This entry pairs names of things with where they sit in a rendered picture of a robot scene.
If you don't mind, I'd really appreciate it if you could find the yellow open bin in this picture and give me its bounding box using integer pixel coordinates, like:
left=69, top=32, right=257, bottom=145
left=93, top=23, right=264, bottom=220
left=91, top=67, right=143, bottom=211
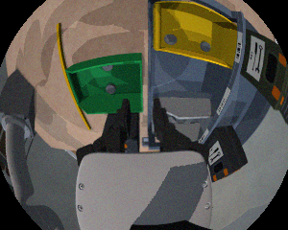
left=154, top=1, right=237, bottom=70

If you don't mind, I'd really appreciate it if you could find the green bin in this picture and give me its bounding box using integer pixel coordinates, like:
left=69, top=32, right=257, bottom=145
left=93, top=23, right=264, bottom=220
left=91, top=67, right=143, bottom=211
left=65, top=53, right=143, bottom=114

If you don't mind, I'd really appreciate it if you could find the grey metal disc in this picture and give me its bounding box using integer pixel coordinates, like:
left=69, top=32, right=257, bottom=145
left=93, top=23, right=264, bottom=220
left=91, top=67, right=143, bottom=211
left=164, top=34, right=177, bottom=45
left=103, top=65, right=114, bottom=71
left=200, top=41, right=210, bottom=52
left=106, top=83, right=116, bottom=94

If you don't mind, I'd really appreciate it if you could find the yellow vertical bar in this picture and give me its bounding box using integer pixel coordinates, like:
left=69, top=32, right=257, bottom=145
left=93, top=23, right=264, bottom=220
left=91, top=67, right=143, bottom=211
left=57, top=23, right=91, bottom=130

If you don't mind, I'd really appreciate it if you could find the dark blue metal shelf rack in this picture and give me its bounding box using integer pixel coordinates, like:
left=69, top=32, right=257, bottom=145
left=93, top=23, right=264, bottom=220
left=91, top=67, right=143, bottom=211
left=142, top=0, right=271, bottom=150

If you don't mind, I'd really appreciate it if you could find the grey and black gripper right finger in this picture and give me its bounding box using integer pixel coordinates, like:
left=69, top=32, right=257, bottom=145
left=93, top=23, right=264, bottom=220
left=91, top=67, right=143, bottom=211
left=153, top=98, right=209, bottom=165

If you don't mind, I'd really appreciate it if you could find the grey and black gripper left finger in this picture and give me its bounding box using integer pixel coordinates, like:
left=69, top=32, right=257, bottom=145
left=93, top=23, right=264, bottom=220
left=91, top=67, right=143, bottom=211
left=76, top=99, right=132, bottom=167

